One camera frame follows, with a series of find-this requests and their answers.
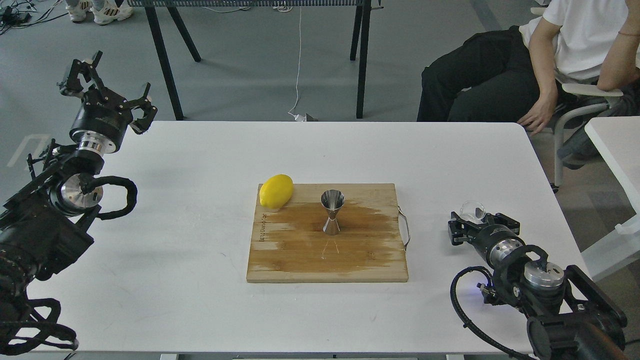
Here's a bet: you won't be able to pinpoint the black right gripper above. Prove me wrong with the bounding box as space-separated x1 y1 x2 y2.
447 211 525 265

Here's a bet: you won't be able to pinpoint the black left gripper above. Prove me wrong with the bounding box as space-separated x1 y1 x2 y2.
58 50 158 154

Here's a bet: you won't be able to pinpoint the steel double jigger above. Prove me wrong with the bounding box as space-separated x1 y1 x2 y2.
320 189 345 236

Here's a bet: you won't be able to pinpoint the small clear glass cup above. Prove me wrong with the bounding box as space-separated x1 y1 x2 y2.
459 200 486 224

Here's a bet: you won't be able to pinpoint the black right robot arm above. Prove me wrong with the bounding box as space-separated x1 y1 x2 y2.
448 212 627 360

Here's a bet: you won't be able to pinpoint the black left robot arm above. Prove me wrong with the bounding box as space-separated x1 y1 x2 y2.
0 51 158 356

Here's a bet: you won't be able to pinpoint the white sneakers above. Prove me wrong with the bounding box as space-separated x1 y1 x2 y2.
64 0 134 26

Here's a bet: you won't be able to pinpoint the seated person in white shirt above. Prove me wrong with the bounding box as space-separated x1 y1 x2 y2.
417 0 639 134

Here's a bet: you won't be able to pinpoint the white side table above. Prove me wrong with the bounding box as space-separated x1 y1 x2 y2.
580 116 640 283

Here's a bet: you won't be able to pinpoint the yellow lemon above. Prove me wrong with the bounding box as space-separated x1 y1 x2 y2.
259 174 294 210

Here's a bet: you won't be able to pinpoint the wooden cutting board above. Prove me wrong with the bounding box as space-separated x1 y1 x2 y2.
246 183 409 284

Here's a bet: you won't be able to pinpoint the black cables on floor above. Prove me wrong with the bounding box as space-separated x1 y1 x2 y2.
0 0 71 36

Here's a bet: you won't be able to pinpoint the white cable on floor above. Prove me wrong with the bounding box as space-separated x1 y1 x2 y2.
287 5 318 122

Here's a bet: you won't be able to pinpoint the black metal table frame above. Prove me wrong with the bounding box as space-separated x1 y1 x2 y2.
126 0 384 121

